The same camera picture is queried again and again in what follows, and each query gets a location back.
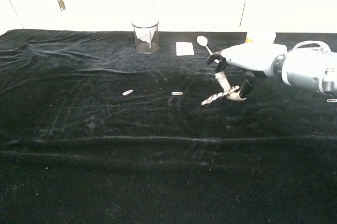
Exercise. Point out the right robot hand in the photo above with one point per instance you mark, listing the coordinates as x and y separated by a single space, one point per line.
250 57

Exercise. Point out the clear jar of rubber bands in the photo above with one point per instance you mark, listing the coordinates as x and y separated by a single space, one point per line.
260 37

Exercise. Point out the metal screen hinge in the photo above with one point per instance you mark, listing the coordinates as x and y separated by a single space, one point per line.
61 4

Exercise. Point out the small paper clip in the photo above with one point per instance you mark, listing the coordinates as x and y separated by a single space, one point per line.
177 93
332 100
127 92

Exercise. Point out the clear empty glass cup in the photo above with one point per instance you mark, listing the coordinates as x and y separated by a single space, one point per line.
155 42

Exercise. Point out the black velvet tablecloth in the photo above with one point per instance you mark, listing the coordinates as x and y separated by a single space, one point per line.
131 155

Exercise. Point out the white plastic spoon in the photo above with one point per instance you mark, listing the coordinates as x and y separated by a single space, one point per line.
202 40

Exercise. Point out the white folded paper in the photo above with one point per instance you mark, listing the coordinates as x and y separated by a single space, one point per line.
143 34

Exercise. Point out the white playing card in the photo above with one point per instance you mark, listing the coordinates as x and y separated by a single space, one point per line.
184 49

